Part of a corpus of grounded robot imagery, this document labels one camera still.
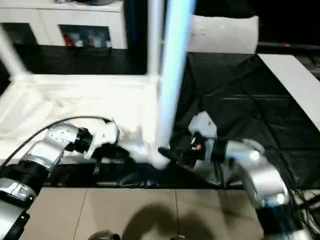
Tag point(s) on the white plastic table top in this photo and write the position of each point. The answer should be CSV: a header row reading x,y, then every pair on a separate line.
x,y
75,105

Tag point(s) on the white plastic table leg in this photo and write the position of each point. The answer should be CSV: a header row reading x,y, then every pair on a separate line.
x,y
155,35
10,55
172,75

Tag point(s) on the black robot right foot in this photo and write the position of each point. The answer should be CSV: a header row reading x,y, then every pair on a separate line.
x,y
177,237

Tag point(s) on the black robot foot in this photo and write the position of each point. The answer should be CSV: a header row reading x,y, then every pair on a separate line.
x,y
102,235
177,237

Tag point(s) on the black robot left foot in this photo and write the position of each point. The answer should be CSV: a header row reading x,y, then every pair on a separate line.
x,y
102,235

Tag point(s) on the white plastic bag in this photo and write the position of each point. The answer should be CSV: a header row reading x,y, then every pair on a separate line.
x,y
225,35

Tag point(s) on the white side table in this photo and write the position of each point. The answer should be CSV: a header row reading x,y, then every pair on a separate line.
x,y
295,80

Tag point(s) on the red bottle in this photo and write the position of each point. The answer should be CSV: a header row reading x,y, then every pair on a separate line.
x,y
67,39

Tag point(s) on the black cabinet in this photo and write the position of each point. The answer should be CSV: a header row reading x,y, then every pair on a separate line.
x,y
140,20

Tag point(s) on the black bar with red mark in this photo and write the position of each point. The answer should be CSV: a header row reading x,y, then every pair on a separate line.
x,y
287,46

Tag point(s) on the white cabinet with glass doors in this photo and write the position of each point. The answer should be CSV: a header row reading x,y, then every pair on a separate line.
x,y
60,20

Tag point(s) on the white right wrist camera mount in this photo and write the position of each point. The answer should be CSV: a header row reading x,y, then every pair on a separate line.
x,y
202,122

